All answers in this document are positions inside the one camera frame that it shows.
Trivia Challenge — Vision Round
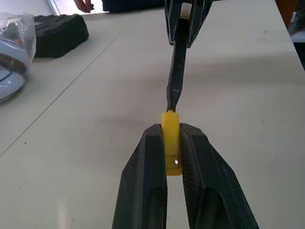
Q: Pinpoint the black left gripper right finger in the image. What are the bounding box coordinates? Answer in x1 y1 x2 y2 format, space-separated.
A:
179 122 260 229

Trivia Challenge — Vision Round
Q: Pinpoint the bystander dark clothing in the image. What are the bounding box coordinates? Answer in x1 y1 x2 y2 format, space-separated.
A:
102 0 165 12

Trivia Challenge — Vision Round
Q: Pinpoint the clear plastic bag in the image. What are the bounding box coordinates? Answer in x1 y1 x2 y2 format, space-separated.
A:
0 12 37 72

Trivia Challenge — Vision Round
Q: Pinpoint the dark blurry object beside table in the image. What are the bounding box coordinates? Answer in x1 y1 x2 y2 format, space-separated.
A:
287 9 305 44

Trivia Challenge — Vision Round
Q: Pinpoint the grey round tape roll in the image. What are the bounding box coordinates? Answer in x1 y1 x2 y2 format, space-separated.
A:
0 38 27 104

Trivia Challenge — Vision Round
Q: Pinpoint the black marker with white end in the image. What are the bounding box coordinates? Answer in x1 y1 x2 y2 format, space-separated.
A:
165 2 192 113

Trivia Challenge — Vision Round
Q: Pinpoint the yellow marker cap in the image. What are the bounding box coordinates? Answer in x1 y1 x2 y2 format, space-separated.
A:
161 112 183 177

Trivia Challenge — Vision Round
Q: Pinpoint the white spiral notebook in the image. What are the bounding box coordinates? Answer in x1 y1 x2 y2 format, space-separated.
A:
47 0 83 17

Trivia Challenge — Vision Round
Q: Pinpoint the bystander bare hand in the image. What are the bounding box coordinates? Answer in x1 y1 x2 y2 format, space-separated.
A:
73 0 95 13

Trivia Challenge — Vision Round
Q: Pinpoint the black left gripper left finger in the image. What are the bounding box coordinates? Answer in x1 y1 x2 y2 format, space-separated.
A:
111 123 168 229

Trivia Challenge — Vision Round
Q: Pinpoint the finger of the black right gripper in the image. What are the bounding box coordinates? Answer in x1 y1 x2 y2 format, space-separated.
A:
187 0 215 49
164 0 183 46

